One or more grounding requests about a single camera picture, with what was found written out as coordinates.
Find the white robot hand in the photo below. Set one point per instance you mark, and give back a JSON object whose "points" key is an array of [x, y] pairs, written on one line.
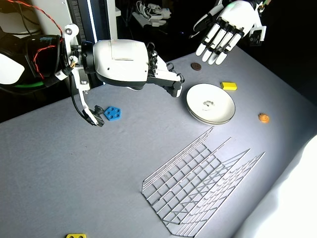
{"points": [[119, 62], [237, 15]]}

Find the white plate with dark rim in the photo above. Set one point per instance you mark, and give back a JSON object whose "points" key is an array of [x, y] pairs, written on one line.
{"points": [[213, 123], [210, 102]]}

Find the spare white robot hand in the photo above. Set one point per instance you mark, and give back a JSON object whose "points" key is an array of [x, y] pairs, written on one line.
{"points": [[151, 13]]}

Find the blue pentagon block with holes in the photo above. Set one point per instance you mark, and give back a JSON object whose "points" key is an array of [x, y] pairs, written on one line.
{"points": [[112, 114]]}

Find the brown round disc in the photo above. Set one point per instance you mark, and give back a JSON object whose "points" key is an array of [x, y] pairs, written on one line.
{"points": [[195, 66]]}

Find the yellow rectangular block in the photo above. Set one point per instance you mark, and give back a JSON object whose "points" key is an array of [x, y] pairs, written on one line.
{"points": [[229, 86]]}

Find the white robot body column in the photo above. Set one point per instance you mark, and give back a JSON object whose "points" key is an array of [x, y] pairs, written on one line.
{"points": [[57, 12]]}

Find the orange swirl toy pastry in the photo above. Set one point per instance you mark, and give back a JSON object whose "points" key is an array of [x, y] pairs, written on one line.
{"points": [[264, 118]]}

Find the yellow block with holes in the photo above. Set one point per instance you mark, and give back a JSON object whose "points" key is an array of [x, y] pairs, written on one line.
{"points": [[76, 236]]}

